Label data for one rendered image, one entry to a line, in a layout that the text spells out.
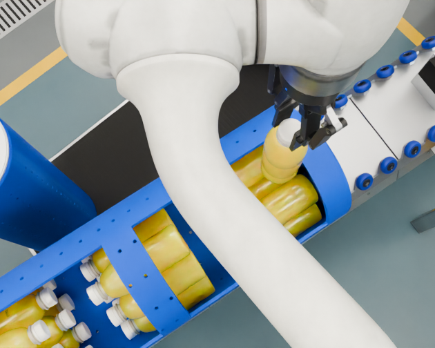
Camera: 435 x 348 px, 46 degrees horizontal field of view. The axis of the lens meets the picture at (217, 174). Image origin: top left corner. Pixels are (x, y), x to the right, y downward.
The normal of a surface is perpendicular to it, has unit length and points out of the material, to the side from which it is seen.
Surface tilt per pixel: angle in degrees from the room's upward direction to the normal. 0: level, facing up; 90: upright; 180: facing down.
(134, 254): 4
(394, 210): 0
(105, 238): 26
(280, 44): 74
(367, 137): 0
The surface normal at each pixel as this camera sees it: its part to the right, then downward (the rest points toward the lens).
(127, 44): -0.51, 0.21
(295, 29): -0.21, 0.74
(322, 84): -0.10, 0.96
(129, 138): -0.01, -0.25
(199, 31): 0.29, -0.01
